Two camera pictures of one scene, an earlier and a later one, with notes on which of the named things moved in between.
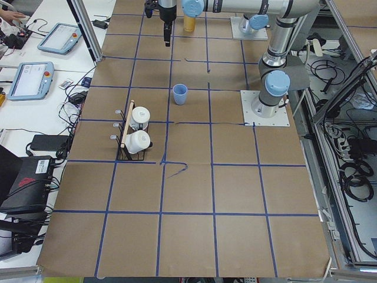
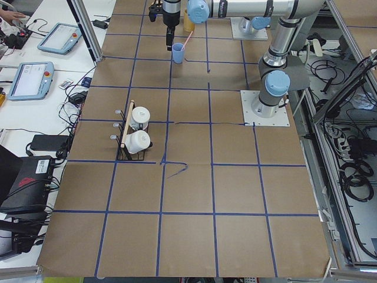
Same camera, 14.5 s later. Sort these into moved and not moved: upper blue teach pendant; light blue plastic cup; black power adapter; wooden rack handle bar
Moved: light blue plastic cup
Not moved: black power adapter; wooden rack handle bar; upper blue teach pendant
